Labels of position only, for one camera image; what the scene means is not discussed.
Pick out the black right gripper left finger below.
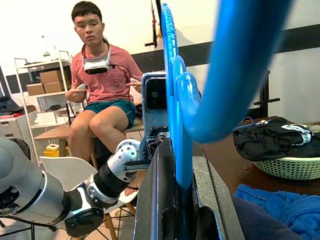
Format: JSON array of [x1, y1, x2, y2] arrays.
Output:
[[133, 138, 181, 240]]

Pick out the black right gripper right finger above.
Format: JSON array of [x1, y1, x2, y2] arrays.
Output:
[[192, 142, 246, 240]]

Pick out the blue plastic hanger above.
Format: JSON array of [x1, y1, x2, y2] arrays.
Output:
[[159, 0, 294, 193]]

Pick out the navy knit garment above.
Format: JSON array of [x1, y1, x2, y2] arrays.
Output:
[[231, 194, 303, 240]]

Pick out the black shirt white print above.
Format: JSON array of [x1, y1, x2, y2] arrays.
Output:
[[232, 117, 320, 162]]

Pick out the dark brown table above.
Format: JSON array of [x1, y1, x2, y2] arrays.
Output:
[[199, 115, 320, 198]]

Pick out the white VR controller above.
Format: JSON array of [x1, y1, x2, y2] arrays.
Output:
[[128, 77, 143, 88], [74, 83, 89, 95]]

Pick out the person in pink shirt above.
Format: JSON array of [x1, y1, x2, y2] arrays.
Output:
[[65, 0, 148, 198]]

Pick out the bright blue garment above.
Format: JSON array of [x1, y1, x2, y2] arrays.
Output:
[[234, 183, 320, 240]]

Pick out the white plastic laundry basket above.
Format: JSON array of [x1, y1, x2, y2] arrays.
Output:
[[251, 156, 320, 181]]

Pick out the white VR headset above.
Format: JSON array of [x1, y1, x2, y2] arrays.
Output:
[[81, 37, 112, 76]]

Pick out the white plastic chair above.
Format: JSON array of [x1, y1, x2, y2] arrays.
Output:
[[39, 156, 141, 240]]

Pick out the small yellow box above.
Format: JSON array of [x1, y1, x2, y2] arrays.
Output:
[[43, 143, 62, 158]]

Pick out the white metal shelf rack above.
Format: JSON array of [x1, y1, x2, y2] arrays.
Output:
[[13, 49, 76, 163]]

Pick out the black metal stand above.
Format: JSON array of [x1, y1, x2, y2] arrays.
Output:
[[253, 69, 281, 118]]

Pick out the brown cardboard box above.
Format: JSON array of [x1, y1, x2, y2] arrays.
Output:
[[26, 83, 46, 96], [39, 70, 63, 85], [43, 81, 67, 94]]

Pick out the white storage bin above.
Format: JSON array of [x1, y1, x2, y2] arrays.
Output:
[[0, 111, 38, 153]]

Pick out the red black hanging straps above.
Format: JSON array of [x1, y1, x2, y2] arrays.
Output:
[[144, 0, 165, 49]]

